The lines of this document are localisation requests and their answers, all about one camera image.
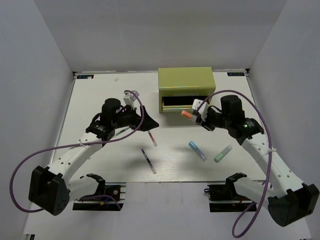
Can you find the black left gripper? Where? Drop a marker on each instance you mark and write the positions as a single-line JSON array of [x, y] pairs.
[[148, 123]]

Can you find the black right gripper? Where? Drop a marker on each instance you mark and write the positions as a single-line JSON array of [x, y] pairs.
[[206, 124]]

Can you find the red refill pen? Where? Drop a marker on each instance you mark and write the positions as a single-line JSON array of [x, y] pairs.
[[152, 139]]

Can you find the green eraser stick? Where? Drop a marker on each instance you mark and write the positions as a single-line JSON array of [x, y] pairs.
[[223, 153]]

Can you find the orange cap marker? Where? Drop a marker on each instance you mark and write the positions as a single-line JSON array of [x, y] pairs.
[[186, 114]]

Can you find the green metal tool chest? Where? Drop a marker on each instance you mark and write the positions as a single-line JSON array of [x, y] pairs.
[[178, 87]]

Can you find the blue cap marker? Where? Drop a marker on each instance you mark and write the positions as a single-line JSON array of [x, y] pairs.
[[197, 150]]

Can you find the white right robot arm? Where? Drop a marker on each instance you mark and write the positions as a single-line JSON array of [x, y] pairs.
[[286, 197]]

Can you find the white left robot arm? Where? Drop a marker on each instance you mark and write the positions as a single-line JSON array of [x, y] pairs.
[[52, 187]]

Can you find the green refill pen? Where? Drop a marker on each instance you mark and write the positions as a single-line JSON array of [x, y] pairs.
[[121, 131]]

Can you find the right corner label sticker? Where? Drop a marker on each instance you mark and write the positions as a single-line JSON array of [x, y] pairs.
[[236, 74]]

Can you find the corner label sticker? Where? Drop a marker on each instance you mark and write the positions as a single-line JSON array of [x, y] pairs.
[[236, 74], [85, 76]]

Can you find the blue refill pen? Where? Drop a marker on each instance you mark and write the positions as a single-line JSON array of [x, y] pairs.
[[148, 161]]

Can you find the left corner label sticker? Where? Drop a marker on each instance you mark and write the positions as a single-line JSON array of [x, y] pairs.
[[85, 76]]

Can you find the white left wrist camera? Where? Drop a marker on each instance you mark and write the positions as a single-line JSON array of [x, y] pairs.
[[129, 98]]

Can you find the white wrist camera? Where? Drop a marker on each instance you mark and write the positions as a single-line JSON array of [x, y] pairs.
[[129, 98], [200, 108]]

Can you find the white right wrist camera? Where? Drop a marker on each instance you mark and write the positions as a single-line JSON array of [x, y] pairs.
[[200, 108]]

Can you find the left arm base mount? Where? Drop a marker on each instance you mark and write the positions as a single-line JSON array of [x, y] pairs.
[[110, 199]]

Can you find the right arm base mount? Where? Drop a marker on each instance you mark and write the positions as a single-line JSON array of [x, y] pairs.
[[220, 201]]

